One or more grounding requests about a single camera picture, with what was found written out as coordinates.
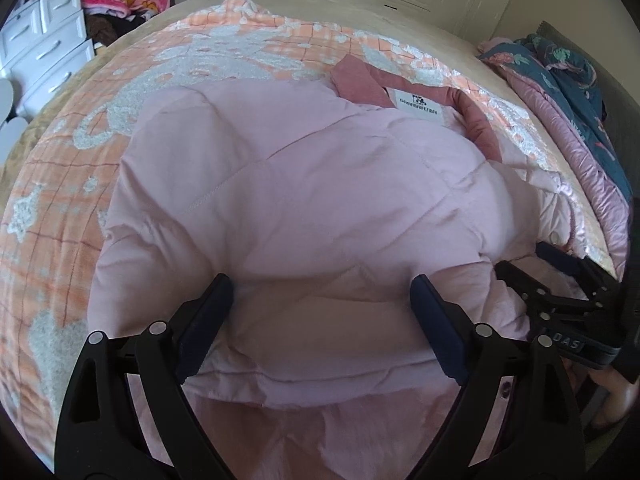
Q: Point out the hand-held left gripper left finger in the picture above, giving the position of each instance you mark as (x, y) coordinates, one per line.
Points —
(205, 325)

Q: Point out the white drawer chest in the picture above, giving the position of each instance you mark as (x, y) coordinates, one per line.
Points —
(45, 35)

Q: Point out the pink quilted jacket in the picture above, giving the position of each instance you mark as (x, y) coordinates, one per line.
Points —
(300, 200)

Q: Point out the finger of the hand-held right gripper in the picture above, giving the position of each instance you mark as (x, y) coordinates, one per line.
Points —
(530, 285)
(560, 260)

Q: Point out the person's right hand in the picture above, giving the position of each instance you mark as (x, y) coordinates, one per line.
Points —
(617, 395)

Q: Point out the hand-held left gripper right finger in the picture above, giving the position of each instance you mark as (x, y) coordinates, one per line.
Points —
(440, 330)

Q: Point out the dark clothes pile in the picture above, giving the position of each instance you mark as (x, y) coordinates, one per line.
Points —
(102, 30)

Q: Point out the blue and pink floral quilt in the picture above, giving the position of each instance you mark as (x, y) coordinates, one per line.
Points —
(575, 110)

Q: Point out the bed with beige sheet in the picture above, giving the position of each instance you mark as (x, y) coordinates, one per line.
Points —
(350, 15)

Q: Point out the orange checked blanket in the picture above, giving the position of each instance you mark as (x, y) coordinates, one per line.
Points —
(60, 240)

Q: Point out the white rounded side table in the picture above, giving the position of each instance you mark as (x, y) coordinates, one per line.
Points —
(10, 107)

